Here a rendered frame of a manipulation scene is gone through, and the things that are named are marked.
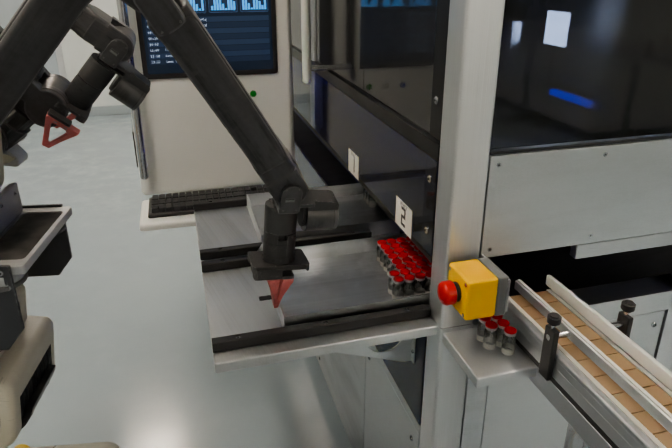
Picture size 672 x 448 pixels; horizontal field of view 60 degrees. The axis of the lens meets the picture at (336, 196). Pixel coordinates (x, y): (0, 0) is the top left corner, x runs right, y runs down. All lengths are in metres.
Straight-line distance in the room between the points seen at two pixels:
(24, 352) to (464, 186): 0.88
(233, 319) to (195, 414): 1.17
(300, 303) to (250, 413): 1.13
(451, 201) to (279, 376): 1.53
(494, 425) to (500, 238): 0.43
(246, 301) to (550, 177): 0.61
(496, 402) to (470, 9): 0.76
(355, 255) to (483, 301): 0.43
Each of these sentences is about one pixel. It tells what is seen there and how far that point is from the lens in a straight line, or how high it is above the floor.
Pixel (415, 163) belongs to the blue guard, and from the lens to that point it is 1.10.
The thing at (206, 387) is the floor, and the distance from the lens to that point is 2.37.
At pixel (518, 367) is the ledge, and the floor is 0.88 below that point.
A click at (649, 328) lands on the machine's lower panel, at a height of 0.79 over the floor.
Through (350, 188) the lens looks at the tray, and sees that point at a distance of 1.64.
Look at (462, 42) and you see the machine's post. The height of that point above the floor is 1.38.
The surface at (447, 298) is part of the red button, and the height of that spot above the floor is 1.00.
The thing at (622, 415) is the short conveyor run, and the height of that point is 0.93.
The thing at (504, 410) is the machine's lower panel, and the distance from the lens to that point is 1.30.
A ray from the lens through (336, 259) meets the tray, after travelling 1.30.
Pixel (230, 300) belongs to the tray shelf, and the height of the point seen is 0.88.
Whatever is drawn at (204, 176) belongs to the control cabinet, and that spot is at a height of 0.85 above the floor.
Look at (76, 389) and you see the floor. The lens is 2.51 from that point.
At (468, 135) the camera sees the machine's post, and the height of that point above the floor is 1.24.
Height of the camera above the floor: 1.50
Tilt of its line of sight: 22 degrees down
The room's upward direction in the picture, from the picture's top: straight up
